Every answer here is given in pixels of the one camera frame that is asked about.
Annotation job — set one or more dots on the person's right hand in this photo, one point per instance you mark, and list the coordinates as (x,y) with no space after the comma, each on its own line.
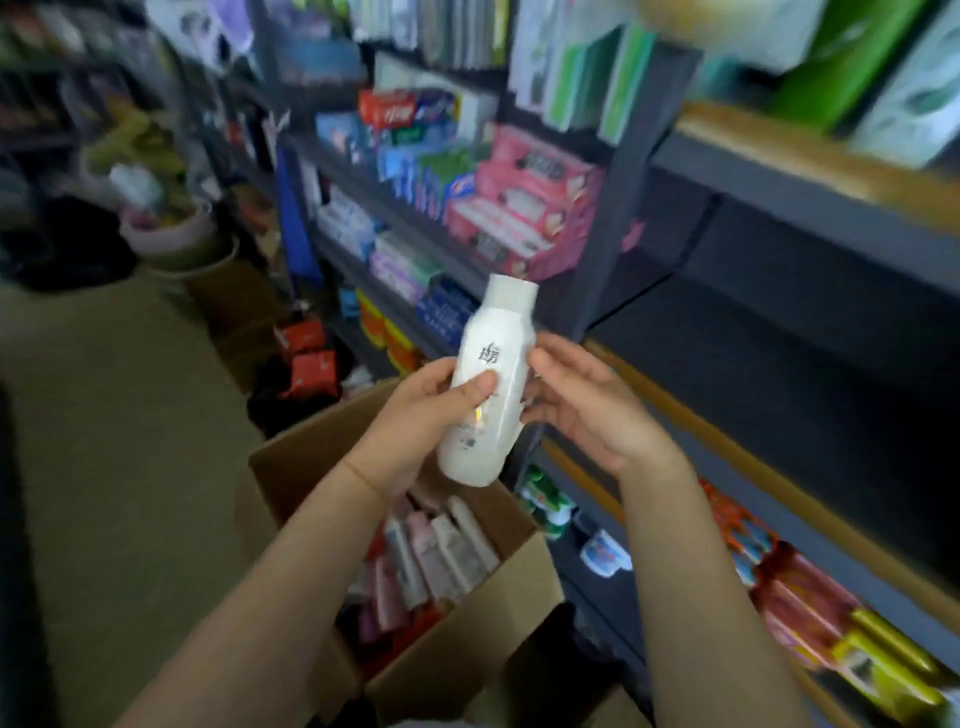
(600,412)

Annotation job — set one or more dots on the person's left hand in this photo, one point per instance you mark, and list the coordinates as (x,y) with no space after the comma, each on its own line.
(405,435)

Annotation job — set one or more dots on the person's right thumb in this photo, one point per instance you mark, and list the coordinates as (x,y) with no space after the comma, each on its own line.
(538,415)

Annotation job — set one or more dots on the person's left thumb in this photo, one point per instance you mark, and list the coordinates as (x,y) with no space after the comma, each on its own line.
(474,390)

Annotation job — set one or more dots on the white plastic bottle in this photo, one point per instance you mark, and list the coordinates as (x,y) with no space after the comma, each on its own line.
(487,375)

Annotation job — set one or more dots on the person's right forearm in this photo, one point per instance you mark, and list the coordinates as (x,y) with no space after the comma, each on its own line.
(705,600)

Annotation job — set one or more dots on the person's left forearm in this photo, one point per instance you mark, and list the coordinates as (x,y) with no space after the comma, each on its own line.
(255,600)

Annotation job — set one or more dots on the green white packets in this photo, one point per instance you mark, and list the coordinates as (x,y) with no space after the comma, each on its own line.
(547,499)

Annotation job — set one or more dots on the stack of blue boxes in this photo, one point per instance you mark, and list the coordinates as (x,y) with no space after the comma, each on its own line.
(446,307)

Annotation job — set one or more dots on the row of orange yellow packets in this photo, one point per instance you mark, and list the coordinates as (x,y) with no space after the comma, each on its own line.
(386,330)

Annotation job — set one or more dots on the white blue tub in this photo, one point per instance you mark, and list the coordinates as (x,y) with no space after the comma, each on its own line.
(606,553)

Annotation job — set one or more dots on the red packet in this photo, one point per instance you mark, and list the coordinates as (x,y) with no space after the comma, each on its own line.
(315,373)
(300,335)

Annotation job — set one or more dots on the pile of pink white bottles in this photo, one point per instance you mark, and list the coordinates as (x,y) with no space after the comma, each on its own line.
(435,555)

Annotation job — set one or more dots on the row of pastel toothpaste boxes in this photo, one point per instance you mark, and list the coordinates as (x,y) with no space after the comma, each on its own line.
(375,240)

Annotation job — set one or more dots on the stack of pink boxes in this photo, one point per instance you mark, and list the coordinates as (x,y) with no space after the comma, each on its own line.
(525,202)

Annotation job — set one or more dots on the closed brown cardboard box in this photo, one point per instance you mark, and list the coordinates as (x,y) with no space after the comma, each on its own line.
(240,315)

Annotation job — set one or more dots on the row of colourful toothpaste boxes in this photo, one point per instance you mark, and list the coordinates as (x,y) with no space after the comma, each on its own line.
(412,150)

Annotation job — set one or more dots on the open brown cardboard box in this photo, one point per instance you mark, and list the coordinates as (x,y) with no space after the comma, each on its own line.
(465,660)

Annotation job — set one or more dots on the dark grey metal shelving unit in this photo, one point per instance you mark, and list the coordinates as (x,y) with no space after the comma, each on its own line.
(787,202)

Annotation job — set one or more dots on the row of white green packages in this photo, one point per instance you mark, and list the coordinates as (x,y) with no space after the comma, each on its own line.
(577,67)

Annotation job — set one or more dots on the row of red yellow packets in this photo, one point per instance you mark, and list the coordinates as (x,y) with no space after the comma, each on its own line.
(825,615)

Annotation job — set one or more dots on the green package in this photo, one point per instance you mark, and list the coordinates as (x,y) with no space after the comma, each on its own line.
(847,52)

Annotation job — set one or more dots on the white green patterned box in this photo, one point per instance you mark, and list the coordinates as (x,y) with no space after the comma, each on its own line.
(915,97)

